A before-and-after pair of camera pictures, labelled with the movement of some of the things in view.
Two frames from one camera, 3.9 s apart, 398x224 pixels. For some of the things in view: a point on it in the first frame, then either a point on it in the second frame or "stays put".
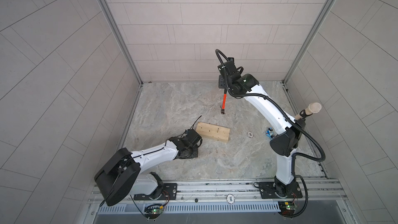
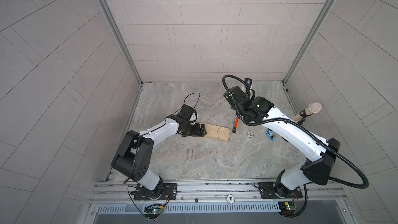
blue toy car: [269, 133] stays put
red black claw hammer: [224, 102] → [235, 123]
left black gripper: [196, 153] → [196, 133]
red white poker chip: [250, 134] stays put
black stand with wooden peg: [313, 107] stays put
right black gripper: [222, 83] → [232, 106]
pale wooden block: [213, 131] stays put
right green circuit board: [287, 208] stays put
